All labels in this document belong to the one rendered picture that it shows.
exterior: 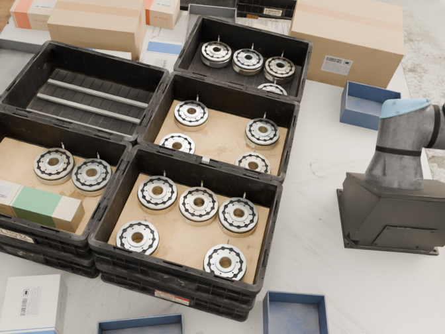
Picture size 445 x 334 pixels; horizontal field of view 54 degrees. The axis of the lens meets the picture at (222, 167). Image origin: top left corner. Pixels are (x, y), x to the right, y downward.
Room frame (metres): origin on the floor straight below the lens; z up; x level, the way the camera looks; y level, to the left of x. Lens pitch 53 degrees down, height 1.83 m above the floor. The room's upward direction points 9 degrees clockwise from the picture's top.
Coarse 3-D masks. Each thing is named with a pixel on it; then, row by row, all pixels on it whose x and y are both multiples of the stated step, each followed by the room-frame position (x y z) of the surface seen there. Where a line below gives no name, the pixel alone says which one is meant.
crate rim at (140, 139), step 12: (180, 72) 0.99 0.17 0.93; (168, 84) 0.94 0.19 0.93; (216, 84) 0.97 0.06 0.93; (228, 84) 0.98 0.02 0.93; (264, 96) 0.95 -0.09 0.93; (276, 96) 0.96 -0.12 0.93; (156, 108) 0.84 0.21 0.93; (144, 132) 0.74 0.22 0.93; (144, 144) 0.70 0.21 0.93; (156, 144) 0.71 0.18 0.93; (288, 144) 0.78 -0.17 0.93; (192, 156) 0.69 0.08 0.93; (288, 156) 0.74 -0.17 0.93; (240, 168) 0.67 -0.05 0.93; (276, 180) 0.66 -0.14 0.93
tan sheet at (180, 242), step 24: (120, 216) 0.54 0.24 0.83; (144, 216) 0.55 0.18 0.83; (168, 216) 0.56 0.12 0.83; (240, 216) 0.59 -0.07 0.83; (264, 216) 0.61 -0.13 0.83; (168, 240) 0.49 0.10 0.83; (192, 240) 0.50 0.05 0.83; (216, 240) 0.51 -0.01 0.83; (240, 240) 0.53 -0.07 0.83; (192, 264) 0.44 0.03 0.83
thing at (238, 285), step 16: (128, 160) 0.64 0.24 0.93; (192, 160) 0.68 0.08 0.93; (240, 176) 0.65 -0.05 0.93; (256, 176) 0.66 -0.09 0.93; (112, 192) 0.54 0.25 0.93; (96, 224) 0.45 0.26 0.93; (272, 224) 0.53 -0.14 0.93; (96, 240) 0.42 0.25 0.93; (128, 256) 0.39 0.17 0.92; (144, 256) 0.40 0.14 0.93; (176, 272) 0.38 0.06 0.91; (192, 272) 0.38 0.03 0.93; (208, 272) 0.38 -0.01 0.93; (240, 288) 0.36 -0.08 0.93; (256, 288) 0.36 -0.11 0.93
